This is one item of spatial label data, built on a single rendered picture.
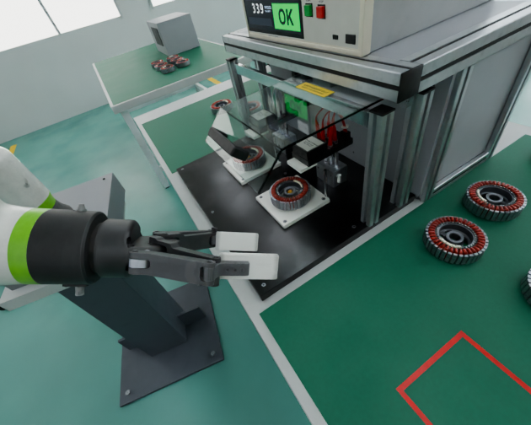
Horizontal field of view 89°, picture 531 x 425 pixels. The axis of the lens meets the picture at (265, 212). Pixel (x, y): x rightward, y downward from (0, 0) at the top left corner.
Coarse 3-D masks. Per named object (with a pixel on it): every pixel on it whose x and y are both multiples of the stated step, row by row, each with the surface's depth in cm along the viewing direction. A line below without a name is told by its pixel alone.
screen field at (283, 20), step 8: (272, 8) 63; (280, 8) 60; (288, 8) 58; (296, 8) 56; (280, 16) 62; (288, 16) 59; (296, 16) 57; (280, 24) 63; (288, 24) 60; (296, 24) 58
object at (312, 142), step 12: (336, 132) 73; (300, 144) 68; (312, 144) 67; (324, 144) 66; (336, 144) 69; (348, 144) 70; (300, 156) 68; (312, 156) 66; (324, 156) 68; (336, 156) 71; (300, 168) 67
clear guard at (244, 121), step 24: (264, 96) 57; (288, 96) 54; (312, 96) 52; (336, 96) 50; (360, 96) 48; (216, 120) 58; (240, 120) 51; (264, 120) 49; (288, 120) 47; (312, 120) 45; (336, 120) 44; (216, 144) 56; (240, 144) 49; (264, 144) 44; (288, 144) 41; (240, 168) 48; (264, 168) 43
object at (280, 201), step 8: (288, 176) 77; (280, 184) 75; (288, 184) 76; (296, 184) 75; (304, 184) 72; (272, 192) 72; (280, 192) 75; (296, 192) 74; (304, 192) 70; (272, 200) 72; (280, 200) 70; (288, 200) 69; (296, 200) 69; (304, 200) 70; (280, 208) 72; (288, 208) 70; (296, 208) 70
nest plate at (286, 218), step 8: (296, 176) 81; (264, 192) 79; (312, 192) 75; (320, 192) 74; (256, 200) 79; (264, 200) 76; (312, 200) 73; (320, 200) 72; (328, 200) 72; (272, 208) 73; (304, 208) 71; (312, 208) 70; (272, 216) 72; (280, 216) 71; (288, 216) 70; (296, 216) 70; (304, 216) 70; (280, 224) 70; (288, 224) 69
